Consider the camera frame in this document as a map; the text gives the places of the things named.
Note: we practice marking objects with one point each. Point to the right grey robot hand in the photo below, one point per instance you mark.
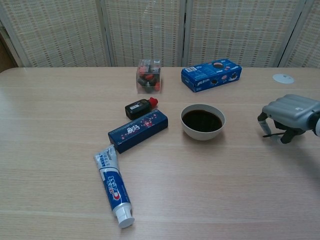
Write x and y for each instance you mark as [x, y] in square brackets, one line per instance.
[290, 107]

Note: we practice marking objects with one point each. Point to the small black spoon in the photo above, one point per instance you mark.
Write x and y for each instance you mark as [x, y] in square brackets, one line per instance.
[273, 135]

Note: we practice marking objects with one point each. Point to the white bowl with dark liquid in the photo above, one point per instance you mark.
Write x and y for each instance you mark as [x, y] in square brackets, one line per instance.
[202, 122]

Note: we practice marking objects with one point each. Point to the woven folding screen panel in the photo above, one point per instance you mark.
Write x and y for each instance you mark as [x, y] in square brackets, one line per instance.
[310, 42]
[145, 30]
[57, 32]
[240, 30]

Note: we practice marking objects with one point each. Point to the blue Oreo cookie box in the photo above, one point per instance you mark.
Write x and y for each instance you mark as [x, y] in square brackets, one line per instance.
[207, 75]

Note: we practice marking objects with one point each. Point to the clear plastic box with items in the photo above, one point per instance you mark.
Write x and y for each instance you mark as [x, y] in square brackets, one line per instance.
[148, 77]

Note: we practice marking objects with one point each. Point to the black bottle with red cap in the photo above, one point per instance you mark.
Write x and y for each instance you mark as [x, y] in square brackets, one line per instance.
[136, 108]

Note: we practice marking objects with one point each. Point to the dark blue slim carton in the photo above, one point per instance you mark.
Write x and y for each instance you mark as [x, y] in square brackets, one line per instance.
[137, 131]

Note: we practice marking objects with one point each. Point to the Crest toothpaste tube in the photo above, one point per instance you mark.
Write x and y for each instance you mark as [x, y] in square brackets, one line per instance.
[115, 187]

